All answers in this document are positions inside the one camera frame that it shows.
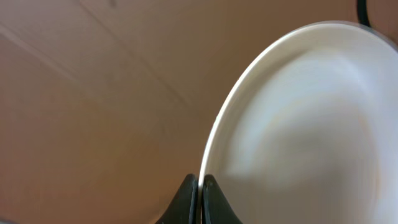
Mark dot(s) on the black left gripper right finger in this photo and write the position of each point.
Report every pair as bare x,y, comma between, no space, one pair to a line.
215,208

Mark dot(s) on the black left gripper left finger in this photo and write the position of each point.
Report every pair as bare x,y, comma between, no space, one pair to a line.
183,207

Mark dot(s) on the white plate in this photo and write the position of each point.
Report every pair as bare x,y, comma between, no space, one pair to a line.
308,133

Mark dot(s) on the cardboard back panel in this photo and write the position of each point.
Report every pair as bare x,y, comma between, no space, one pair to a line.
106,106

